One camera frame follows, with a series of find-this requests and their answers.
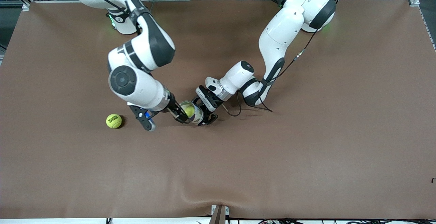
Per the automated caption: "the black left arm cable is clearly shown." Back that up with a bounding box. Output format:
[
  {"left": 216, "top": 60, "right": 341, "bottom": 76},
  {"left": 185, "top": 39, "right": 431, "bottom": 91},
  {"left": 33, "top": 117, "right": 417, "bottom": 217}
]
[{"left": 221, "top": 30, "right": 322, "bottom": 117}]

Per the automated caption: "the clear Wilson tennis ball can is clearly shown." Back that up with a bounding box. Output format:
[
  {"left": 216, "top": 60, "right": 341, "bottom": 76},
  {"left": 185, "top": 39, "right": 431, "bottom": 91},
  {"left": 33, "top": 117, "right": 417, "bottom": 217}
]
[{"left": 179, "top": 100, "right": 205, "bottom": 125}]

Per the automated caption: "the metal camera mast bracket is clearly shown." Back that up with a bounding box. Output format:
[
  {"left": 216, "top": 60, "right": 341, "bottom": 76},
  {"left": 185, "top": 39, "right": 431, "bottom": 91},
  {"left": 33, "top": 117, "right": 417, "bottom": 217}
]
[{"left": 209, "top": 204, "right": 230, "bottom": 224}]

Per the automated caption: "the yellow tennis ball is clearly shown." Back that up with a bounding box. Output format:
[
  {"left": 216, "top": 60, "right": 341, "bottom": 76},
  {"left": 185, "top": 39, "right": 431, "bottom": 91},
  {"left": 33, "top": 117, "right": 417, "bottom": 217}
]
[
  {"left": 181, "top": 103, "right": 195, "bottom": 118},
  {"left": 106, "top": 114, "right": 122, "bottom": 129}
]

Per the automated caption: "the brown table cover cloth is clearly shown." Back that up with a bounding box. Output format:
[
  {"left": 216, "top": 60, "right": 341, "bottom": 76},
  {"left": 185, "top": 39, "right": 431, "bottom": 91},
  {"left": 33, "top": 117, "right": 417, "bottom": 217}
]
[{"left": 0, "top": 0, "right": 436, "bottom": 219}]

